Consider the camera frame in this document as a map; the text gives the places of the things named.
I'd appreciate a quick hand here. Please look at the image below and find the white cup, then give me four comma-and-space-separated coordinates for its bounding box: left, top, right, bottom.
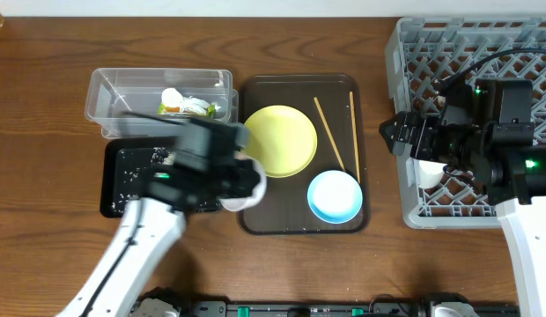
417, 160, 446, 189

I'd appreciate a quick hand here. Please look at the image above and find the green snack wrapper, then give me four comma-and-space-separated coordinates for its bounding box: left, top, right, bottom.
158, 103, 218, 118

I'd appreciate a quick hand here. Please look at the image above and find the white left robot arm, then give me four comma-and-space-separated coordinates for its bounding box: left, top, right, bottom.
59, 156, 266, 316

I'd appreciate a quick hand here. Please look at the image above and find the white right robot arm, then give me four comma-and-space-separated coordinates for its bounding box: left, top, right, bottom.
379, 78, 546, 316

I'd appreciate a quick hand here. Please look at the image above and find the spilled rice food waste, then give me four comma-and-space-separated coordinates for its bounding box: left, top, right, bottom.
109, 147, 174, 217

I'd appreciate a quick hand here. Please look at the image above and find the grey dishwasher rack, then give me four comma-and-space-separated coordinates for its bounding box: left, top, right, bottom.
385, 17, 546, 229

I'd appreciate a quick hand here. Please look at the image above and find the black waste tray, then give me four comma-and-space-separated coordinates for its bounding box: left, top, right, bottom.
99, 136, 226, 219

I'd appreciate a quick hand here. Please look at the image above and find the clear plastic waste bin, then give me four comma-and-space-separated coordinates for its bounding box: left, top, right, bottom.
85, 68, 238, 138

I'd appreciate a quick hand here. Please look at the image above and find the right wooden chopstick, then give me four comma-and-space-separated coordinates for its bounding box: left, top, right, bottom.
349, 91, 361, 184

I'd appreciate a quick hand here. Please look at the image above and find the wooden chopstick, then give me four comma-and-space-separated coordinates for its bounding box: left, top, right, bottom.
314, 97, 345, 172
349, 91, 361, 184

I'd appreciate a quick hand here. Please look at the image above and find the dark brown serving tray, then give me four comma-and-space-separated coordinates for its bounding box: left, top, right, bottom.
238, 73, 371, 235

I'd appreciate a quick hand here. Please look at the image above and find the yellow plate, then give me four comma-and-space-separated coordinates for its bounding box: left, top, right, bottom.
245, 105, 318, 178

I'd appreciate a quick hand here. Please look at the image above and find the left wooden chopstick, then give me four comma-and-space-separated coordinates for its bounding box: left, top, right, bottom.
314, 97, 345, 172

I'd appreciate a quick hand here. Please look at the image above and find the light blue bowl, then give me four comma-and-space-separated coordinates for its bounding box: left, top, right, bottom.
306, 170, 363, 225

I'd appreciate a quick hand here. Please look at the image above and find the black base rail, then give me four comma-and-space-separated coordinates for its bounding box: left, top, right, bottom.
130, 288, 520, 317

